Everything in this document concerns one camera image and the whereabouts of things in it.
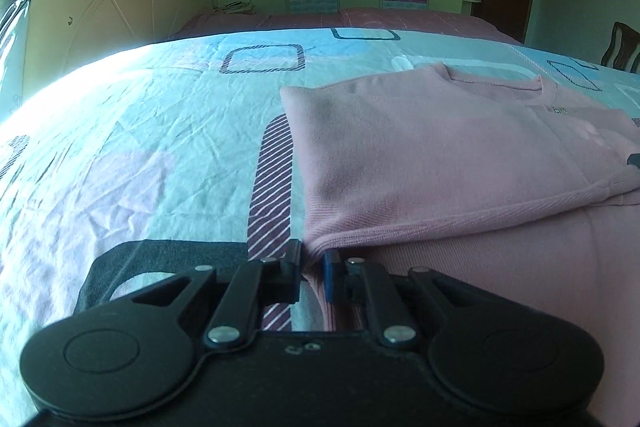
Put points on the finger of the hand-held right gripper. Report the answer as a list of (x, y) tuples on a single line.
[(634, 161)]

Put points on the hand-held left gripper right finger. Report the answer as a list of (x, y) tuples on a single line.
[(331, 278)]

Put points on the dark wooden chair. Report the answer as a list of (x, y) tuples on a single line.
[(620, 49)]

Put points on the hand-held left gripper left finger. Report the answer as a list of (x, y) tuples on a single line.
[(295, 272)]

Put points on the pink sweater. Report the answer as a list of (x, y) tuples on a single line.
[(425, 157)]

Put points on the stack of papers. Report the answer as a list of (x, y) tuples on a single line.
[(235, 7)]

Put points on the pink mattress cover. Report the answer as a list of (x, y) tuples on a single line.
[(400, 19)]

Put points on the light blue patterned bed sheet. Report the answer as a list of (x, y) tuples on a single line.
[(150, 132)]

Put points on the cream wooden headboard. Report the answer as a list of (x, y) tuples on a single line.
[(110, 12)]

